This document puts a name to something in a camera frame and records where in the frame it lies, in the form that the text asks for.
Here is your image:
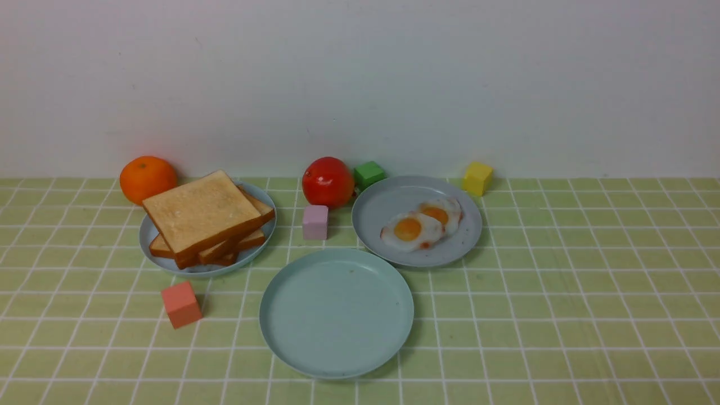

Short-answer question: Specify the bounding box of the blue plate with bread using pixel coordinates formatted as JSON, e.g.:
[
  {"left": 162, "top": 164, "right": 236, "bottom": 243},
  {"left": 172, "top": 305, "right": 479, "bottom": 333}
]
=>
[{"left": 138, "top": 182, "right": 277, "bottom": 278}]

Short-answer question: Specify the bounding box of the light blue front plate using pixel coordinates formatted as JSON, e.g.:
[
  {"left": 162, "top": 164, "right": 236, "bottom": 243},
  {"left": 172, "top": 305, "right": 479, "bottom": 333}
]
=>
[{"left": 259, "top": 249, "right": 415, "bottom": 380}]

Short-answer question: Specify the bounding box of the pink cube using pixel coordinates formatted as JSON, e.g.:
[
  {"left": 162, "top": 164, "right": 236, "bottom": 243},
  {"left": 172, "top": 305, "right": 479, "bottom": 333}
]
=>
[{"left": 303, "top": 205, "right": 329, "bottom": 240}]

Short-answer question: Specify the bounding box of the red tomato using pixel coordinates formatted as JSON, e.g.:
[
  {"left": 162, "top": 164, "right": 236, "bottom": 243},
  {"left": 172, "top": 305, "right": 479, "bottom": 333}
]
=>
[{"left": 301, "top": 156, "right": 355, "bottom": 209}]

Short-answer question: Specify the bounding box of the grey plate with eggs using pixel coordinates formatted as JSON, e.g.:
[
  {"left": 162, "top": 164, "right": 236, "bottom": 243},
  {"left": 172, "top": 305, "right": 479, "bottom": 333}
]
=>
[{"left": 352, "top": 176, "right": 483, "bottom": 268}]

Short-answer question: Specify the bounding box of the salmon red cube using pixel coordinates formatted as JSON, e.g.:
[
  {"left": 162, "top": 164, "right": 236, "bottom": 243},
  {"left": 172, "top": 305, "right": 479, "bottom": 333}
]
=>
[{"left": 160, "top": 280, "right": 203, "bottom": 329}]

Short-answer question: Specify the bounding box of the toast slice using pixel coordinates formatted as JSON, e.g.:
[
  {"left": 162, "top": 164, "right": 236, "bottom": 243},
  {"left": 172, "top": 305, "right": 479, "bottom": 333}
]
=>
[
  {"left": 149, "top": 234, "right": 239, "bottom": 267},
  {"left": 173, "top": 184, "right": 276, "bottom": 270},
  {"left": 142, "top": 170, "right": 260, "bottom": 259},
  {"left": 198, "top": 228, "right": 266, "bottom": 265}
]

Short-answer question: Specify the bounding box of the fried egg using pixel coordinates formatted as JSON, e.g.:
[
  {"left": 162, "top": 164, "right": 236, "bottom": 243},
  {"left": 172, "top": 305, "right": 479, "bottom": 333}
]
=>
[
  {"left": 417, "top": 197, "right": 464, "bottom": 236},
  {"left": 380, "top": 211, "right": 445, "bottom": 252}
]

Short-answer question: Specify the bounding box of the orange fruit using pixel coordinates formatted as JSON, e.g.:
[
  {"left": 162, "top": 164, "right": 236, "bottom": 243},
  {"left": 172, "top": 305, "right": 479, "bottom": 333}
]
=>
[{"left": 119, "top": 156, "right": 178, "bottom": 205}]

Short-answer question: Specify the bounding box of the green cube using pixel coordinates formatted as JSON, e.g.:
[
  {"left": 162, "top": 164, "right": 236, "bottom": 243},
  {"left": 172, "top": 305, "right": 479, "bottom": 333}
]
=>
[{"left": 353, "top": 161, "right": 388, "bottom": 192}]

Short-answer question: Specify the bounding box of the yellow cube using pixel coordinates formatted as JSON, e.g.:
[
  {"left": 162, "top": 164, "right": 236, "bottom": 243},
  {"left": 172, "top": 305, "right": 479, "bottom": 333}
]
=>
[{"left": 461, "top": 161, "right": 494, "bottom": 197}]

